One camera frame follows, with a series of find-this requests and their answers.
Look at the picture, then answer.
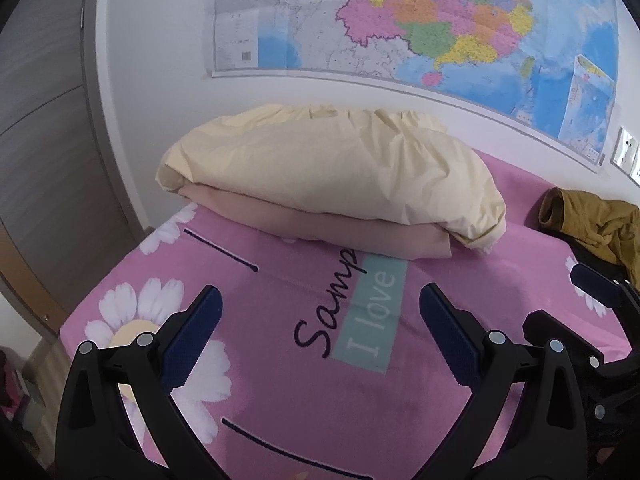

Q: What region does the pale pink garment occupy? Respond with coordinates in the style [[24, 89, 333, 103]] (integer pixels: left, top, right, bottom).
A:
[[177, 185, 453, 261]]

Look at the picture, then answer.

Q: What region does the grey door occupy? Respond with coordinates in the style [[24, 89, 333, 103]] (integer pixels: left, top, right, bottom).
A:
[[0, 0, 151, 346]]

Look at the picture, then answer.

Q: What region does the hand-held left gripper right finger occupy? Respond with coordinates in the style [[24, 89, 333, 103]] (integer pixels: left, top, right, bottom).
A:
[[419, 282, 592, 480]]

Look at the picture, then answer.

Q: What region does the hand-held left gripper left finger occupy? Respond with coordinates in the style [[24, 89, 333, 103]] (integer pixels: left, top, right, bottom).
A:
[[54, 285, 224, 480]]

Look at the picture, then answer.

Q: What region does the cream jacket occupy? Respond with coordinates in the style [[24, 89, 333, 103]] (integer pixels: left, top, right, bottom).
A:
[[155, 104, 507, 256]]

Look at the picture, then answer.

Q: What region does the colourful wall map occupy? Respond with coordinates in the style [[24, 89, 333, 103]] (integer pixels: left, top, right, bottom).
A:
[[202, 0, 621, 173]]

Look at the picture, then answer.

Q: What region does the olive green garment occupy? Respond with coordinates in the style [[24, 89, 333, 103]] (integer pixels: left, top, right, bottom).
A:
[[539, 187, 640, 281]]

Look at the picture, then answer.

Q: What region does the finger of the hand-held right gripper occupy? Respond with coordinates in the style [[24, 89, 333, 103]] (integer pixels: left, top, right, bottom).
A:
[[522, 310, 607, 369], [569, 262, 640, 322]]

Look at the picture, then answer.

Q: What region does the pink floral bed sheet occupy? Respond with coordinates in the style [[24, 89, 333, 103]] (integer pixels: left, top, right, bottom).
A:
[[59, 147, 633, 480]]

